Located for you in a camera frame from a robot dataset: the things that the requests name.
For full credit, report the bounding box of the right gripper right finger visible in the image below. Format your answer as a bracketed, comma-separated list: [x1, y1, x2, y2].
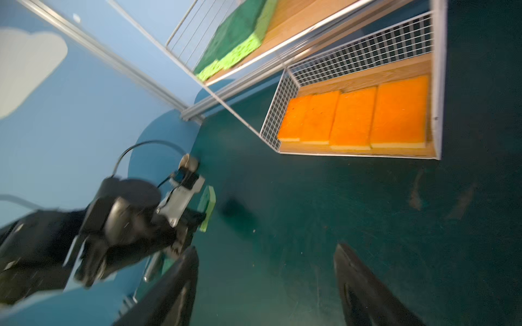
[334, 243, 424, 325]

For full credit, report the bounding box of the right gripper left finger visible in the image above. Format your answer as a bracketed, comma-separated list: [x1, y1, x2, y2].
[114, 247, 199, 326]

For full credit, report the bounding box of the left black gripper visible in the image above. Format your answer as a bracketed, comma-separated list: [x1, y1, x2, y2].
[74, 177, 206, 287]

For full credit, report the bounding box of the green sponge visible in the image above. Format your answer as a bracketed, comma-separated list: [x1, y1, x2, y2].
[197, 186, 216, 232]
[193, 0, 277, 82]

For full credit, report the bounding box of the orange sponge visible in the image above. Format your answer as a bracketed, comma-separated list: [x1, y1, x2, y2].
[278, 95, 313, 142]
[300, 90, 341, 145]
[370, 75, 430, 149]
[329, 87, 377, 151]

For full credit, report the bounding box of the white wire wooden shelf rack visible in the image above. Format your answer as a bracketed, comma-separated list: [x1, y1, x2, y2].
[105, 0, 449, 160]

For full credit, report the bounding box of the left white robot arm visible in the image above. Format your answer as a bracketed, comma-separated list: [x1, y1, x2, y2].
[1, 177, 206, 306]

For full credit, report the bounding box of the grey metal garden trowel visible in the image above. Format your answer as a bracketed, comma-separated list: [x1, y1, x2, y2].
[143, 251, 163, 283]

